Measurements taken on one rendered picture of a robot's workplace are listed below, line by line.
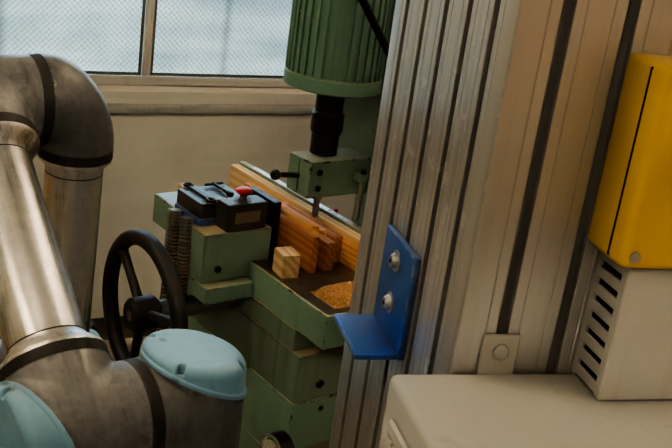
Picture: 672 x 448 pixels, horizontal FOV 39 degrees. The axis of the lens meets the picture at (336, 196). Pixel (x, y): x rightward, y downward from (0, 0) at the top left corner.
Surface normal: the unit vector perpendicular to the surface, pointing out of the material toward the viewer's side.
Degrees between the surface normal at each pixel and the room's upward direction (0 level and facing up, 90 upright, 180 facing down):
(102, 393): 34
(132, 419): 62
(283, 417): 90
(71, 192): 93
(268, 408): 90
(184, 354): 7
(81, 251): 94
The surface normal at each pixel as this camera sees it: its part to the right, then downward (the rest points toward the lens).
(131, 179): 0.48, 0.33
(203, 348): 0.23, -0.94
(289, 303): -0.80, 0.09
